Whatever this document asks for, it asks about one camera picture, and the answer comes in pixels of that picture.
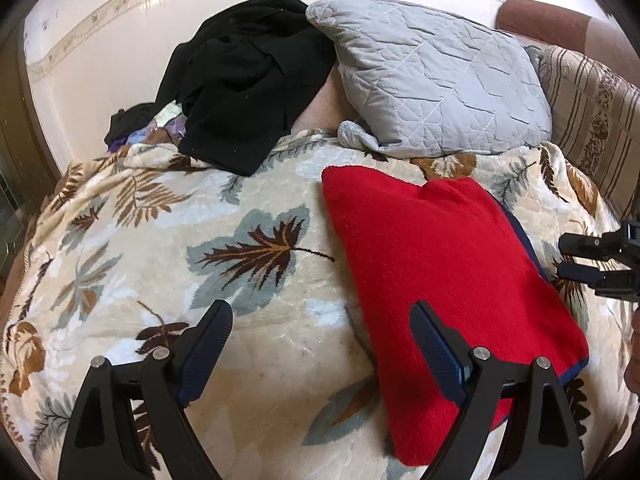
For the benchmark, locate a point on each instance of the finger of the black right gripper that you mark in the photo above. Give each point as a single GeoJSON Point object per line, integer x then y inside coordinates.
{"type": "Point", "coordinates": [582, 244]}
{"type": "Point", "coordinates": [579, 273]}

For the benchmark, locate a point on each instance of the leaf pattern fleece blanket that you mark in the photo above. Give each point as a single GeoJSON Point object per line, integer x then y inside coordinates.
{"type": "Point", "coordinates": [133, 248]}

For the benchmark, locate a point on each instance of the striped beige floral pillow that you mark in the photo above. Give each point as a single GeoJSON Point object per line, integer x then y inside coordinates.
{"type": "Point", "coordinates": [595, 123]}

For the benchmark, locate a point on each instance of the person right hand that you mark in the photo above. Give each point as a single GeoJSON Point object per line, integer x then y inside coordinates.
{"type": "Point", "coordinates": [632, 372]}

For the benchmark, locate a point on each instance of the wooden glass door cabinet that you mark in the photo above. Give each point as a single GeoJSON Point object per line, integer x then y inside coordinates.
{"type": "Point", "coordinates": [28, 171]}

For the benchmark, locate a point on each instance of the grey quilted pillow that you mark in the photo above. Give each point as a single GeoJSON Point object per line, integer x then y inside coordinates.
{"type": "Point", "coordinates": [427, 83]}

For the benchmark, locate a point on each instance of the reddish brown headboard cushion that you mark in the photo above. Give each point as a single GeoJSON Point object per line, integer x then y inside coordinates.
{"type": "Point", "coordinates": [571, 30]}

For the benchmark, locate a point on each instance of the small dark purple clothes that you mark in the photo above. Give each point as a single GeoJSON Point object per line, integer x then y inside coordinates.
{"type": "Point", "coordinates": [147, 124]}

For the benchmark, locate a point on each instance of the black garment pile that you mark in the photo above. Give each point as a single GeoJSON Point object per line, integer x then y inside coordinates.
{"type": "Point", "coordinates": [244, 78]}

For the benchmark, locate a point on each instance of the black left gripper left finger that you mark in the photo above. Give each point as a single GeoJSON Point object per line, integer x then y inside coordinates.
{"type": "Point", "coordinates": [101, 440]}

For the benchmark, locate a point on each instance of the blue and red knit sweater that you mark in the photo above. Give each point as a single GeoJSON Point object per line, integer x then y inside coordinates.
{"type": "Point", "coordinates": [450, 243]}

